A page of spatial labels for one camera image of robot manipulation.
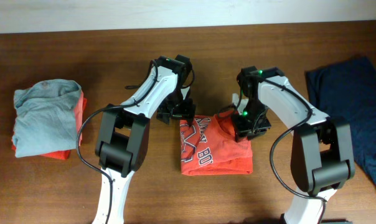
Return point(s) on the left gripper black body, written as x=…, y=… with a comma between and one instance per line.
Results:
x=174, y=104

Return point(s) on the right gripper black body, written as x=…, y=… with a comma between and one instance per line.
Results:
x=253, y=119

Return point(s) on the orange red t-shirt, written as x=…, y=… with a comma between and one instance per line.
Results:
x=208, y=147

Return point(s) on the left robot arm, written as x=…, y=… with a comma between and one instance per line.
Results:
x=123, y=137

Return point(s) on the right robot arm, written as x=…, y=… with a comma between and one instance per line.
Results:
x=322, y=158

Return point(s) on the folded orange t-shirt underneath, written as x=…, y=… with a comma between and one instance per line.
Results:
x=47, y=125

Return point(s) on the navy blue garment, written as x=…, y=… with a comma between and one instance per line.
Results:
x=348, y=89

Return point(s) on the folded grey t-shirt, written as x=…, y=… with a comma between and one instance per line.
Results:
x=55, y=87

